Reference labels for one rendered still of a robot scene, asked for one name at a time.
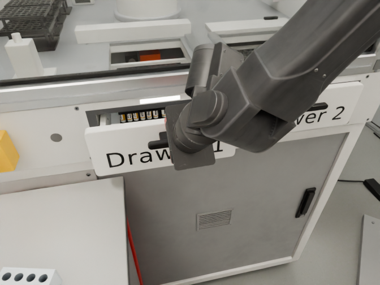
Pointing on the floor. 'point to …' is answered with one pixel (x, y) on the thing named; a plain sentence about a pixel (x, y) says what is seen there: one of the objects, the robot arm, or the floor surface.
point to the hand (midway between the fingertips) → (182, 142)
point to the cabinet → (220, 205)
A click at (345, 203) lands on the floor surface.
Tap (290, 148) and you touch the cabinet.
